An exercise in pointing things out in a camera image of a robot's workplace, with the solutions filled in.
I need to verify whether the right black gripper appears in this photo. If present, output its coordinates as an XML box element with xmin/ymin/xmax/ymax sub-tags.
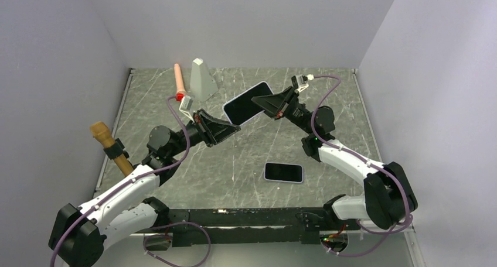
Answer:
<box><xmin>250</xmin><ymin>86</ymin><xmax>314</xmax><ymax>135</ymax></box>

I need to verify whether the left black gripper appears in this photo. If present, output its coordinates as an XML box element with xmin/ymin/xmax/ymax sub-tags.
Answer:
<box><xmin>168</xmin><ymin>108</ymin><xmax>240</xmax><ymax>157</ymax></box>

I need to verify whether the phone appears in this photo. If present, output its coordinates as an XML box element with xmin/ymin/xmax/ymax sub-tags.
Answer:
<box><xmin>222</xmin><ymin>81</ymin><xmax>273</xmax><ymax>126</ymax></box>

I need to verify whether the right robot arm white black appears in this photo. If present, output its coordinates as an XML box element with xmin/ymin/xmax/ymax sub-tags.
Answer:
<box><xmin>251</xmin><ymin>87</ymin><xmax>418</xmax><ymax>230</ymax></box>

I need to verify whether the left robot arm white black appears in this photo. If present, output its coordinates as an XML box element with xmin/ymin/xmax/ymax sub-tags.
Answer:
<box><xmin>48</xmin><ymin>109</ymin><xmax>240</xmax><ymax>266</ymax></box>

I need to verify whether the grey trapezoid block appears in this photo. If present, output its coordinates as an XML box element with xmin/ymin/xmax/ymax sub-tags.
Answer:
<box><xmin>190</xmin><ymin>58</ymin><xmax>219</xmax><ymax>102</ymax></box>

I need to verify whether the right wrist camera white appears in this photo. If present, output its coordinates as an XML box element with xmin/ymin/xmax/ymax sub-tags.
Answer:
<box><xmin>291</xmin><ymin>74</ymin><xmax>315</xmax><ymax>93</ymax></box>

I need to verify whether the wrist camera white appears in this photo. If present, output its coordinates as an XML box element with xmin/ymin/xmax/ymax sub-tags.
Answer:
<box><xmin>291</xmin><ymin>74</ymin><xmax>315</xmax><ymax>93</ymax></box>
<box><xmin>176</xmin><ymin>93</ymin><xmax>194</xmax><ymax>121</ymax></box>

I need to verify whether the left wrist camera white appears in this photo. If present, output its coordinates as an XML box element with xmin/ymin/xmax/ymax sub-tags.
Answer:
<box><xmin>176</xmin><ymin>93</ymin><xmax>194</xmax><ymax>121</ymax></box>

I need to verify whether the pink cylindrical handle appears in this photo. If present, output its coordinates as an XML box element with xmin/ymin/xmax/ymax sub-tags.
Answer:
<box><xmin>173</xmin><ymin>63</ymin><xmax>187</xmax><ymax>101</ymax></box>

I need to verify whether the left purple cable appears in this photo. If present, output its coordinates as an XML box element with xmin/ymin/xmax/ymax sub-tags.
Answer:
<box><xmin>49</xmin><ymin>96</ymin><xmax>191</xmax><ymax>267</ymax></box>

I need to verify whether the purple cable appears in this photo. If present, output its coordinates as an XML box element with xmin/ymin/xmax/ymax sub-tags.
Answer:
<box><xmin>310</xmin><ymin>75</ymin><xmax>415</xmax><ymax>258</ymax></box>
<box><xmin>49</xmin><ymin>96</ymin><xmax>191</xmax><ymax>267</ymax></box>

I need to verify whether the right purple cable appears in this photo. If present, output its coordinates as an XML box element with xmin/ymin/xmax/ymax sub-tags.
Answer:
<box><xmin>310</xmin><ymin>75</ymin><xmax>415</xmax><ymax>258</ymax></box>

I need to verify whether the wooden handle tool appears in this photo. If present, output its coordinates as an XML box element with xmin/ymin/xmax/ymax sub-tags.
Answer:
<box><xmin>90</xmin><ymin>121</ymin><xmax>134</xmax><ymax>176</ymax></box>

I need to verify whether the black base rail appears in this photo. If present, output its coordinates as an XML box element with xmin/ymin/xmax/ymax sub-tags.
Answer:
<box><xmin>140</xmin><ymin>207</ymin><xmax>359</xmax><ymax>247</ymax></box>

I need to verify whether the aluminium frame rail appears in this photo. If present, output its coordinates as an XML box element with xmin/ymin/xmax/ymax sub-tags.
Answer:
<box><xmin>72</xmin><ymin>206</ymin><xmax>416</xmax><ymax>237</ymax></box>

